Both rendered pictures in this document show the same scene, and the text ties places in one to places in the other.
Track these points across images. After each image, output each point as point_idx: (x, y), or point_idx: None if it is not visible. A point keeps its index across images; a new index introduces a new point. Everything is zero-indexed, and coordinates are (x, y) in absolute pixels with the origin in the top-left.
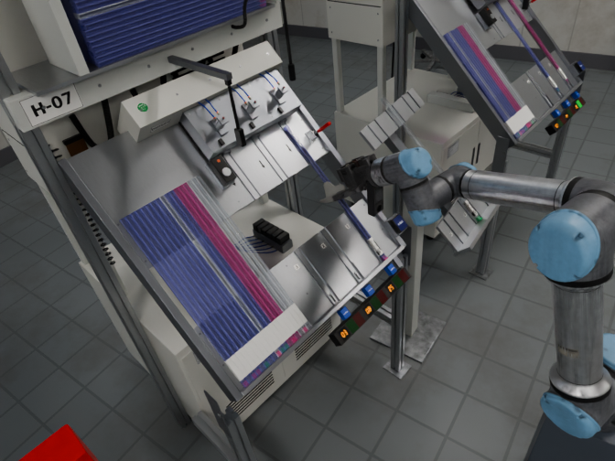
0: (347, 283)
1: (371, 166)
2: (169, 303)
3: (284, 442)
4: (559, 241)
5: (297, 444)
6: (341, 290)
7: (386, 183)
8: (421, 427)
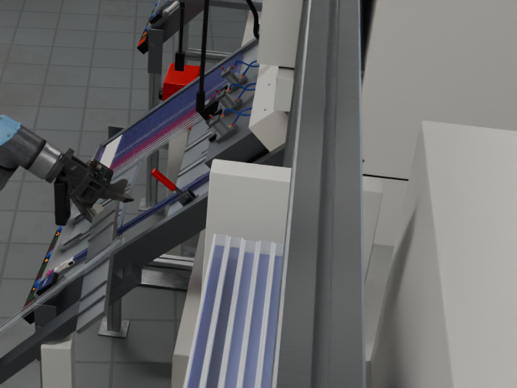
0: (75, 234)
1: (61, 150)
2: (175, 94)
3: (144, 378)
4: None
5: (127, 382)
6: (76, 229)
7: (37, 157)
8: None
